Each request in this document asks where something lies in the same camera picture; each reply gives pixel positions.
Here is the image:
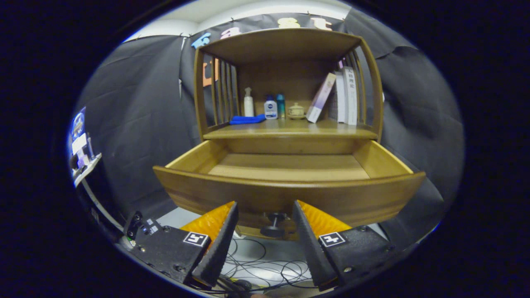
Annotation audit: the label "wooden drawer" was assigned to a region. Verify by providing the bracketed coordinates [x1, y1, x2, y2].
[152, 139, 426, 238]

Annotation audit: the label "wooden cabinet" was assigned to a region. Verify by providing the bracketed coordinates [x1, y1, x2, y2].
[193, 28, 383, 241]

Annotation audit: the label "white lotion bottle blue cap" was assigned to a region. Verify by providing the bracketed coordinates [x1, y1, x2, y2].
[264, 96, 278, 120]

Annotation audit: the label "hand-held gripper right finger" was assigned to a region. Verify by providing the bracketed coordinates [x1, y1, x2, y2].
[292, 200, 398, 291]

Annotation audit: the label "beige lidded teacup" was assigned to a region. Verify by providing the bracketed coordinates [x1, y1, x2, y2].
[287, 102, 306, 120]

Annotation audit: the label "wooden countertop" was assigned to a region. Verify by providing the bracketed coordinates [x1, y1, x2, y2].
[203, 119, 378, 140]

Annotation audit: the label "black cables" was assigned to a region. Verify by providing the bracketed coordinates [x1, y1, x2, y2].
[219, 236, 315, 296]

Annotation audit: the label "folded blue cloth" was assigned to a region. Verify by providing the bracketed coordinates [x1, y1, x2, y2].
[229, 114, 266, 125]

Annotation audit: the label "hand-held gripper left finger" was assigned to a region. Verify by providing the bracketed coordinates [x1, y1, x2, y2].
[132, 202, 239, 287]

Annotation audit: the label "purple and white book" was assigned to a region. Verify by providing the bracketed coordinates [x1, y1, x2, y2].
[306, 73, 337, 123]

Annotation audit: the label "white wall shelf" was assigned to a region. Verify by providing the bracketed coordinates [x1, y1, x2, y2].
[74, 153, 102, 187]

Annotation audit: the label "white pump bottle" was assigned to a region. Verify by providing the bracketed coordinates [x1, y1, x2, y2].
[243, 87, 255, 118]

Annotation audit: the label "grey patterned book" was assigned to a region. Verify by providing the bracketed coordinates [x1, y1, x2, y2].
[329, 71, 346, 123]

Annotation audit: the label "black backdrop cloth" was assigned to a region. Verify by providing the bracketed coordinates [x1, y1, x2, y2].
[72, 8, 464, 249]

